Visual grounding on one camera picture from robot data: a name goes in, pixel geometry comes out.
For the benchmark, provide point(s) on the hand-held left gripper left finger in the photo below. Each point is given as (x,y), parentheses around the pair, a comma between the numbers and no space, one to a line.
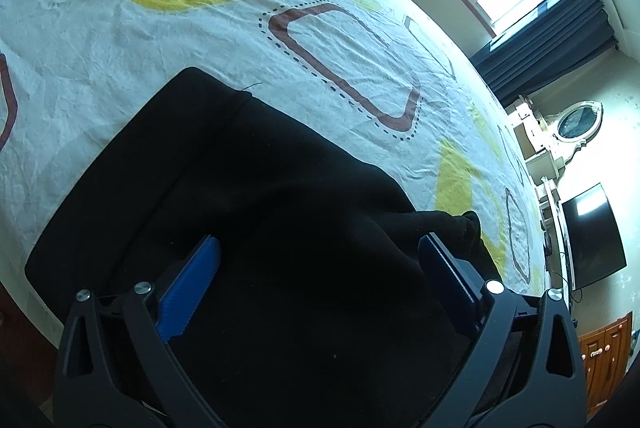
(197,273)

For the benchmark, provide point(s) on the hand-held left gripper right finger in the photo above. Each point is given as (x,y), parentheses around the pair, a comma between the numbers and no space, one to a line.
(442,265)

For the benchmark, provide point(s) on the black pants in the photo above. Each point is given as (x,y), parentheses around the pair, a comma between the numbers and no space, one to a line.
(275,208)

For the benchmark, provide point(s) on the white television stand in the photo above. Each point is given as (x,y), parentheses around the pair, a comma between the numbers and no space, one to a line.
(555,218)

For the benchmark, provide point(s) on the cream vanity dresser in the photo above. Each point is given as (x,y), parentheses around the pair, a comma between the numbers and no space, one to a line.
(542,158)

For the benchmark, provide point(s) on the black television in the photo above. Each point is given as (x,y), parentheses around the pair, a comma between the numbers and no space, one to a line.
(595,238)

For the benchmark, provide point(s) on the orange wooden cabinet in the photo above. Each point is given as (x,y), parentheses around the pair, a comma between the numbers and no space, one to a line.
(602,358)

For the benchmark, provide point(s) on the printed white bed sheet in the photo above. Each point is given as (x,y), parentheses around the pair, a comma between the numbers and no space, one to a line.
(150,33)

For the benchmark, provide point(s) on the dark blue curtain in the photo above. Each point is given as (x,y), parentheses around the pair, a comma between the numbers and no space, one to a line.
(550,38)

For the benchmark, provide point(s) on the oval wall mirror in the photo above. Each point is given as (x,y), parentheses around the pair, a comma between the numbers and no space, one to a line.
(575,121)

